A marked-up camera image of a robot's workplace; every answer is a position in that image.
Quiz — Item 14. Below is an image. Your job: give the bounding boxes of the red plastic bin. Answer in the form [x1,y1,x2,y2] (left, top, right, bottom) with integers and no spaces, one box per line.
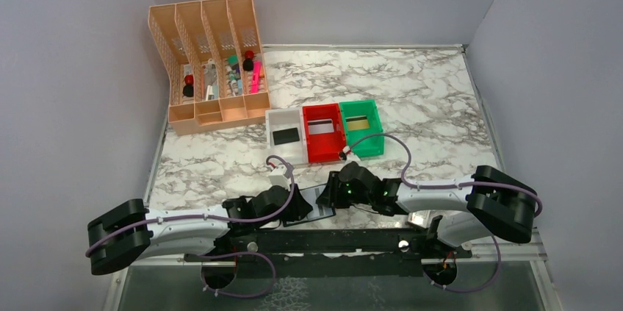
[302,103,346,163]

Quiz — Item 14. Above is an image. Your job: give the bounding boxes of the green plastic bin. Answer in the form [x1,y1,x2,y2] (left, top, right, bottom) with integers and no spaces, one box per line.
[339,99,384,158]

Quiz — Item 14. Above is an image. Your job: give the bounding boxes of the purple cable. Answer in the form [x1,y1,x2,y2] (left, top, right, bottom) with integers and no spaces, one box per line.
[84,154,298,299]
[338,132,544,295]

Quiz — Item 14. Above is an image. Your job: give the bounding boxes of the black credit card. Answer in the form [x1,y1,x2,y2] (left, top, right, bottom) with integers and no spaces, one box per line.
[272,127,300,146]

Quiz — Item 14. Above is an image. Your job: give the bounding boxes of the black leather card holder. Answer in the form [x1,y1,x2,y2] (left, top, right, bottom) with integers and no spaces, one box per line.
[282,185,336,227]

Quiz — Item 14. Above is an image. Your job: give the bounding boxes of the white plastic bin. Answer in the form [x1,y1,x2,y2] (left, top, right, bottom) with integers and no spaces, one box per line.
[265,107,309,165]

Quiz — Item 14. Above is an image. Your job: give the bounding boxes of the gold credit card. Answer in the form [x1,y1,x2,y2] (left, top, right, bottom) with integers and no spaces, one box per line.
[345,115,370,132]

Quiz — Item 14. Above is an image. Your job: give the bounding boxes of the white stapler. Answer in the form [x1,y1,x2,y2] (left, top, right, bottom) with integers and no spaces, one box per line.
[202,59,219,101]

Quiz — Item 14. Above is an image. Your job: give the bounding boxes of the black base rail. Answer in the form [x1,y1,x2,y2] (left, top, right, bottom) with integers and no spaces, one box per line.
[184,228,472,284]

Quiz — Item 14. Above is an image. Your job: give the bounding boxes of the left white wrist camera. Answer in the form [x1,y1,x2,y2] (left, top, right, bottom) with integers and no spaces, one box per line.
[268,164,292,190]

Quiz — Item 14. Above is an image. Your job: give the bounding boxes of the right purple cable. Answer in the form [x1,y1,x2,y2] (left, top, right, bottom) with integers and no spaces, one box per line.
[338,132,544,295]

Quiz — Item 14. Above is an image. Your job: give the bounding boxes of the peach plastic desk organizer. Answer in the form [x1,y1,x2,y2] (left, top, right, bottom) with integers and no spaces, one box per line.
[148,0,271,135]

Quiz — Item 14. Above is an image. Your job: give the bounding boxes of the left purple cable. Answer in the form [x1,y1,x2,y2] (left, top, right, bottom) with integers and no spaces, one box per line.
[84,154,298,299]

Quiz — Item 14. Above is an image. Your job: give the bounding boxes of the silver card tin box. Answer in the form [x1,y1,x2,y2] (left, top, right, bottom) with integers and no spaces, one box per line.
[406,210,431,229]

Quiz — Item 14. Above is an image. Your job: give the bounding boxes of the pink highlighter pen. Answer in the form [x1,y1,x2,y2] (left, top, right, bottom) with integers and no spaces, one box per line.
[250,60,263,94]

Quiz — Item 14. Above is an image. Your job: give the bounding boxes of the silver credit card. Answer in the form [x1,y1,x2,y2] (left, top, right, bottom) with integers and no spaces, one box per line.
[307,119,335,135]

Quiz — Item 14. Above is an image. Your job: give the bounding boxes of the red black stamp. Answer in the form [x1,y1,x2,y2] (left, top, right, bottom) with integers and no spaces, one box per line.
[242,50,255,72]
[182,74,194,98]

